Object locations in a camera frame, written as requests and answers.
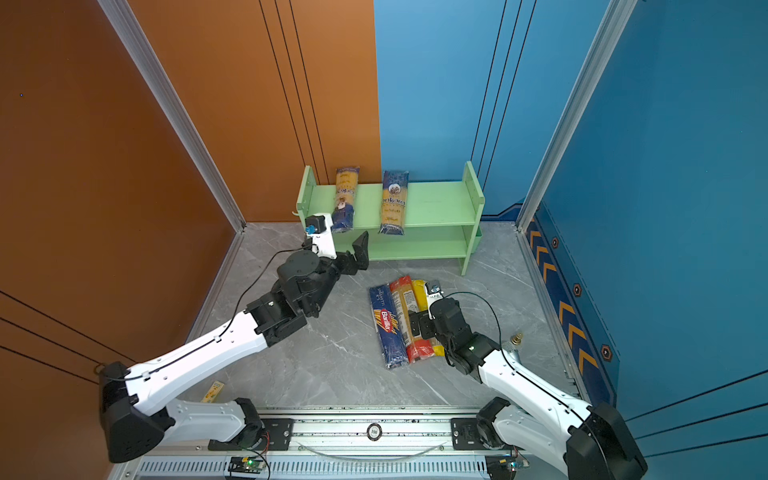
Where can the Ankara spaghetti bag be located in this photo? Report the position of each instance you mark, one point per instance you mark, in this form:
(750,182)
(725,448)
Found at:
(393,205)
(346,187)

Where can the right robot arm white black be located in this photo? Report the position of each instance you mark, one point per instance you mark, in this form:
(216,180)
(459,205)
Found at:
(581,440)

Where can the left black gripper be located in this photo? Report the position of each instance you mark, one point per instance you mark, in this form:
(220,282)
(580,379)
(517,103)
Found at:
(359,257)

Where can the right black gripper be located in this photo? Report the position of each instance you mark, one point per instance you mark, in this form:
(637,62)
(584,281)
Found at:
(423,319)

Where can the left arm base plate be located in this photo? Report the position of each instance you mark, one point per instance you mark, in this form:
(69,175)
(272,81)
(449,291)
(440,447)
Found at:
(270,435)

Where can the right circuit board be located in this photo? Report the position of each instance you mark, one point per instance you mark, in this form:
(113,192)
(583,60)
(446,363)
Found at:
(504,467)

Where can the green metal two-tier shelf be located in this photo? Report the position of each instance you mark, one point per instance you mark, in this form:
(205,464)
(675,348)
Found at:
(441,221)

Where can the small yellow tag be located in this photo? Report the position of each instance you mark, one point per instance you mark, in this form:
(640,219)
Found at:
(213,392)

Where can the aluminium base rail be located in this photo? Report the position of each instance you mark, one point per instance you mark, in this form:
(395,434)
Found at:
(343,444)

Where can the left circuit board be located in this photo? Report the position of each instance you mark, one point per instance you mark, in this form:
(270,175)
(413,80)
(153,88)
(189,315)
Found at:
(248,467)

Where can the yellow pasta bag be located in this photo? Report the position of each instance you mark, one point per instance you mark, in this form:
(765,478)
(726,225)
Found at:
(420,291)

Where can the circuit board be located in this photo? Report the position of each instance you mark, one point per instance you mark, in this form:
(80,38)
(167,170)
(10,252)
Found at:
(504,467)
(248,467)

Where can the blue Barilla spaghetti box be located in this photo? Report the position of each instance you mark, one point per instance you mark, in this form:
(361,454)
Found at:
(387,326)

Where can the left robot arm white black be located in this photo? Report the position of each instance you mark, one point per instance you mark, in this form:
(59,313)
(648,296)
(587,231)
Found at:
(139,408)

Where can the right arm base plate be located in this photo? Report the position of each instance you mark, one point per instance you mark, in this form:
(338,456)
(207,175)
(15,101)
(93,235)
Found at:
(473,434)

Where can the red-ended clear spaghetti bag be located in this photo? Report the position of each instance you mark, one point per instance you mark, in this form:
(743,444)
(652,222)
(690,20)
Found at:
(406,304)

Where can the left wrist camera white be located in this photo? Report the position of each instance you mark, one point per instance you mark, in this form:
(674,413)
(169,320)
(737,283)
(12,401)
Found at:
(321,233)

